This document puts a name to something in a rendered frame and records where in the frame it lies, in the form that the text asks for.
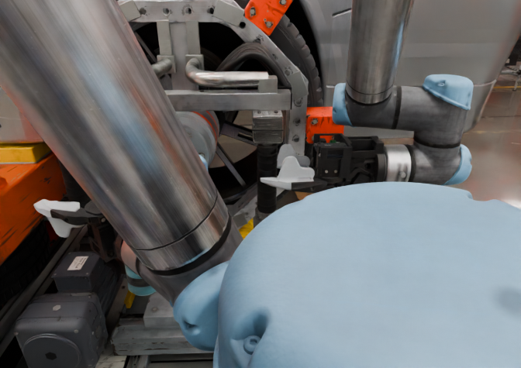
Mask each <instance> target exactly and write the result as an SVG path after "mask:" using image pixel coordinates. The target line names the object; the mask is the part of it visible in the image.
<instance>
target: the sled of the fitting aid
mask: <svg viewBox="0 0 521 368"><path fill-rule="evenodd" d="M149 299H150V295H147V296H139V295H135V294H133V293H131V292H130V291H128V293H127V295H126V298H125V301H124V305H123V308H122V311H121V313H120V316H119V319H118V321H117V323H116V326H115V328H114V331H113V333H112V336H111V339H110V341H111V344H112V350H113V353H114V356H135V355H158V354H182V353H213V352H207V351H203V350H200V349H197V348H195V347H194V346H192V345H191V344H190V343H189V342H188V341H187V340H186V338H185V337H184V335H183V332H182V330H181V327H180V326H165V327H145V324H144V320H143V316H144V313H145V311H146V308H147V304H148V301H149Z"/></svg>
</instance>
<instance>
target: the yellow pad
mask: <svg viewBox="0 0 521 368"><path fill-rule="evenodd" d="M50 152H52V150H51V149H50V147H49V146H48V145H47V144H46V143H1V144H0V164H28V163H38V162H39V161H40V160H42V159H43V158H44V157H45V156H46V155H48V154H49V153H50Z"/></svg>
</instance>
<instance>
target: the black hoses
mask: <svg viewBox="0 0 521 368"><path fill-rule="evenodd" d="M249 59H257V60H258V61H259V62H260V63H261V64H262V65H263V66H264V67H265V69H266V70H267V71H268V73H269V74H270V75H276V76H277V79H278V89H289V90H291V92H292V86H291V84H290V82H289V80H288V78H287V77H286V76H285V74H284V72H283V71H282V69H281V68H280V66H279V64H278V62H277V61H276V60H275V58H274V57H273V55H272V54H271V52H270V51H269V50H268V49H267V48H266V47H264V46H263V45H261V44H259V43H252V42H251V43H245V44H243V45H241V46H239V47H237V48H236V49H235V50H234V51H233V52H232V53H230V54H229V55H228V56H227V58H226V59H225V60H224V61H223V62H222V63H221V64H220V65H219V67H218V68H217V69H216V71H232V70H234V69H235V68H236V67H238V66H239V65H240V64H242V63H243V62H244V61H246V60H249ZM209 90H223V88H214V87H209Z"/></svg>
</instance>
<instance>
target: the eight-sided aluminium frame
mask: <svg viewBox="0 0 521 368"><path fill-rule="evenodd" d="M117 3H118V4H119V7H120V8H121V10H122V13H123V14H124V16H125V17H126V20H127V22H128V23H129V25H130V27H131V29H132V27H133V26H134V25H135V23H136V22H157V20H169V22H186V20H198V22H226V23H227V24H228V25H229V26H230V27H231V29H232V30H233V31H234V32H235V33H236V34H237V35H238V36H239V37H240V38H241V39H242V40H243V41H244V42H245V43H251V42H252V43H256V42H255V39H256V38H259V39H260V41H259V42H257V43H259V44H261V45H263V46H264V47H266V48H267V49H268V50H269V51H270V52H271V54H274V56H273V57H274V58H275V60H276V61H277V62H278V64H279V66H280V68H281V69H282V71H283V72H284V74H285V76H286V77H287V78H288V80H289V82H290V84H291V86H292V110H286V125H285V144H290V145H292V147H293V149H294V151H295V153H296V154H297V155H299V156H304V152H305V125H306V111H307V97H308V94H309V93H308V83H309V82H308V80H307V79H306V77H305V76H304V75H303V74H302V72H301V71H300V70H299V69H298V67H297V66H295V65H294V64H293V63H292V62H291V61H290V60H289V59H288V58H287V57H286V56H285V55H284V54H283V53H282V52H281V50H280V49H279V48H278V47H277V46H276V45H275V44H274V43H273V42H272V41H271V39H270V38H269V37H268V36H267V35H265V34H264V33H263V32H262V31H261V30H260V29H259V28H258V27H257V26H255V25H254V24H253V23H252V22H251V21H250V20H248V19H247V18H245V17H244V16H243V14H244V9H242V8H241V7H239V6H238V4H237V3H236V2H235V1H234V0H118V1H117ZM189 8H190V9H191V13H190V12H189ZM210 8H213V9H214V12H213V14H212V13H211V12H210ZM167 10H169V12H168V11H167ZM241 22H245V23H246V25H245V26H244V27H241V26H240V23H241ZM226 207H227V210H228V212H229V214H230V215H231V217H232V218H233V221H234V222H235V224H236V226H237V228H238V229H241V228H242V227H243V226H244V225H246V224H248V222H249V221H250V220H251V219H252V218H253V217H254V216H255V208H256V207H257V184H256V185H255V186H254V187H252V188H251V189H250V190H249V191H248V192H247V193H246V194H245V195H244V196H243V197H242V198H241V199H240V200H239V201H238V202H236V203H235V204H234V205H226Z"/></svg>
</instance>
